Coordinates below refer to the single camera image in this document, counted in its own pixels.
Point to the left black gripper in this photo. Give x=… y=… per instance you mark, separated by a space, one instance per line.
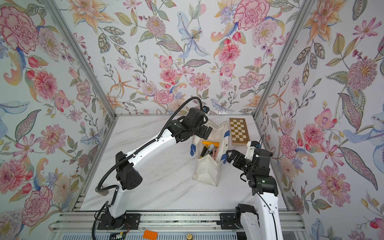
x=202 y=132

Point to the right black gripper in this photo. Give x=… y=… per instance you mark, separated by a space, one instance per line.
x=231 y=160

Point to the grey art knife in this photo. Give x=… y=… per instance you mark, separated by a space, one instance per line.
x=210 y=150

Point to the yellow slim art knife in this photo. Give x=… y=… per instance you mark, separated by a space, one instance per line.
x=209 y=143

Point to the light pink art knife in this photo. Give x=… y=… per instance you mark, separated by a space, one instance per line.
x=215 y=153

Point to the white Doraemon canvas pouch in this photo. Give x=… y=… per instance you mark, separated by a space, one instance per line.
x=207 y=169

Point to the black yellow utility knife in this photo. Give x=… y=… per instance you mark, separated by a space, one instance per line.
x=204 y=151

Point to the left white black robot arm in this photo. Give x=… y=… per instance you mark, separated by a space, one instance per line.
x=125 y=176

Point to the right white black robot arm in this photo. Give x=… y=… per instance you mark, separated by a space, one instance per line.
x=261 y=221

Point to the wooden chessboard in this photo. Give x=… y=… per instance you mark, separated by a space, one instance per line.
x=239 y=132

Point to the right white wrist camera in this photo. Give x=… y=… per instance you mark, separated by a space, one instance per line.
x=251 y=147

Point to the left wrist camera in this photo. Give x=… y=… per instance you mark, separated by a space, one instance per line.
x=205 y=109

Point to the orange tag on rail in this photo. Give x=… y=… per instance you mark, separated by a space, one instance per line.
x=150 y=235

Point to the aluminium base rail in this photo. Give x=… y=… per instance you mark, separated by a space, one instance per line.
x=189 y=221

